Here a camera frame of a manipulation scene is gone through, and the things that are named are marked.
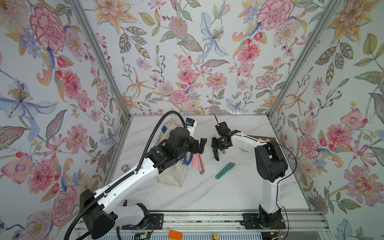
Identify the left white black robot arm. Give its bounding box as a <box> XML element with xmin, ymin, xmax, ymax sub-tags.
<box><xmin>80</xmin><ymin>127</ymin><xmax>207</xmax><ymax>240</ymax></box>

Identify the teal utility knife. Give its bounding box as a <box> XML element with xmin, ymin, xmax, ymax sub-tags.
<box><xmin>215</xmin><ymin>163</ymin><xmax>236</xmax><ymax>180</ymax></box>

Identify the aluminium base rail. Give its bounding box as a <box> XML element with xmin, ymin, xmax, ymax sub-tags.
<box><xmin>73</xmin><ymin>210</ymin><xmax>329</xmax><ymax>233</ymax></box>

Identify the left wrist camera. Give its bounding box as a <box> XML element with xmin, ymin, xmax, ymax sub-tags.
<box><xmin>185</xmin><ymin>118</ymin><xmax>197</xmax><ymax>137</ymax></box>

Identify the wooden folding chess board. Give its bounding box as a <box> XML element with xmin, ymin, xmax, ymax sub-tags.
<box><xmin>249</xmin><ymin>135</ymin><xmax>277</xmax><ymax>142</ymax></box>

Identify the white canvas tote pouch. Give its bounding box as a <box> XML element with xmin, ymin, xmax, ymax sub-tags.
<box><xmin>155</xmin><ymin>119</ymin><xmax>187</xmax><ymax>188</ymax></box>

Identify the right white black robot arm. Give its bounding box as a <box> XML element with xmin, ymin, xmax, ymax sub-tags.
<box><xmin>211</xmin><ymin>122</ymin><xmax>288</xmax><ymax>230</ymax></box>

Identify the long pink utility knife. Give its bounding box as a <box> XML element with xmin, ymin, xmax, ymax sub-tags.
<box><xmin>197</xmin><ymin>154</ymin><xmax>205</xmax><ymax>175</ymax></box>

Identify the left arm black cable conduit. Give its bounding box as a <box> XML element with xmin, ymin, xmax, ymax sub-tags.
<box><xmin>63</xmin><ymin>110</ymin><xmax>188</xmax><ymax>240</ymax></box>

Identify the orange tag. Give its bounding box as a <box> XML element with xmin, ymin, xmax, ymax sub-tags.
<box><xmin>168</xmin><ymin>230</ymin><xmax>183</xmax><ymax>240</ymax></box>

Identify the short pink utility knife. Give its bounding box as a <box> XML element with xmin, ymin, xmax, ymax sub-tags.
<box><xmin>191</xmin><ymin>154</ymin><xmax>198</xmax><ymax>168</ymax></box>

